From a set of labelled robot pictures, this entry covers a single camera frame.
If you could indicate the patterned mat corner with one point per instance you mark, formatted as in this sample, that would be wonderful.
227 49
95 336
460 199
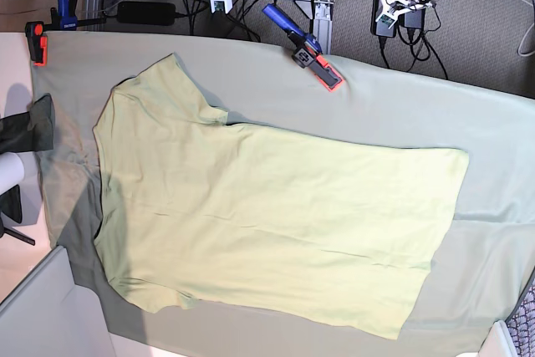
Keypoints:
520 323

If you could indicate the blue orange clamp centre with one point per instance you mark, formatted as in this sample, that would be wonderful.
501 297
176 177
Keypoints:
307 53

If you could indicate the black power adapter right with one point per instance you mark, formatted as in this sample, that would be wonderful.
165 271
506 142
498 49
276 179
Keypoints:
380 30

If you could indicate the blue orange clamp left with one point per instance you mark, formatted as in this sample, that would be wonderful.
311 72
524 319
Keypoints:
63 18

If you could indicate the dark green cloth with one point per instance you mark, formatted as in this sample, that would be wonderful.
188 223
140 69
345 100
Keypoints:
31 131

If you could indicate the white bin bottom left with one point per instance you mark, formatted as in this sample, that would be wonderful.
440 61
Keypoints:
47 314

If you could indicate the blue orange clamp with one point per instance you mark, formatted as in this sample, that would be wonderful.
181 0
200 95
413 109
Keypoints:
307 53
63 18

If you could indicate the black power adapter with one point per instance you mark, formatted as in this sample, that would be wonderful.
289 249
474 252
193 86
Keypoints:
380 30
413 19

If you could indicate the light yellow-green T-shirt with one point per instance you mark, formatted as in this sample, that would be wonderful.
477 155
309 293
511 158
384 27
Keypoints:
195 208

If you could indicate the aluminium frame post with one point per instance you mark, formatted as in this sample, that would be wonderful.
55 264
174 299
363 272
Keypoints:
321 12

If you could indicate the black power brick left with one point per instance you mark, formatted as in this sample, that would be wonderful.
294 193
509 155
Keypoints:
146 13

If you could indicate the white cylinder post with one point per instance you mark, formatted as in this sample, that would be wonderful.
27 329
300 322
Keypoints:
12 171

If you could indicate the grey-green table cloth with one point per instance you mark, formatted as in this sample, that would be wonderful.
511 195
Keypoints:
478 273

